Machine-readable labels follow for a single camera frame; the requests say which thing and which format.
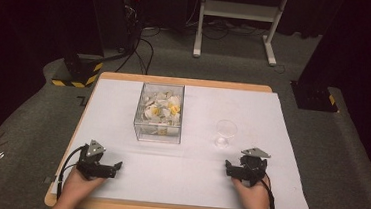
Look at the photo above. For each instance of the dark equipment rack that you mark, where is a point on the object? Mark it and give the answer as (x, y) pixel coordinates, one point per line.
(132, 10)

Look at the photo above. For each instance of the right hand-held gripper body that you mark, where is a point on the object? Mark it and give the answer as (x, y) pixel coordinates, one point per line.
(253, 168)

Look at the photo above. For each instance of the wooden table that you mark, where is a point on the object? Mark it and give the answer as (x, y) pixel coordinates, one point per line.
(175, 80)

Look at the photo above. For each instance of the black pillar with striped base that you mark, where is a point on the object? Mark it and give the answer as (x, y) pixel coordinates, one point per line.
(82, 73)

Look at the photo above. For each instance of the person's left hand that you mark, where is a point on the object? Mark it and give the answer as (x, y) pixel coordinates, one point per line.
(78, 186)

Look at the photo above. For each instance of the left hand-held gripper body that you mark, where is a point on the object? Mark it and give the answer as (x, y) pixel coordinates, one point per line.
(92, 164)

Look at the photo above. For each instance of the pile of used tea bags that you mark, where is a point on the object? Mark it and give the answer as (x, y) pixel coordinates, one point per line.
(163, 111)

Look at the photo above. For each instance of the clear plastic box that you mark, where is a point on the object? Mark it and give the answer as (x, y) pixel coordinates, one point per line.
(157, 137)

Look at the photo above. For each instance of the person's right hand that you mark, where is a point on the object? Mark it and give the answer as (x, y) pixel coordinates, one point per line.
(253, 198)

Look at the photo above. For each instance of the white metal stand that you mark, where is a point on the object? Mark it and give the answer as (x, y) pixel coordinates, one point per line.
(239, 11)

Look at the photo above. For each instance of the small clear plastic cup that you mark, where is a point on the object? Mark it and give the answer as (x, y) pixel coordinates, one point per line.
(226, 131)

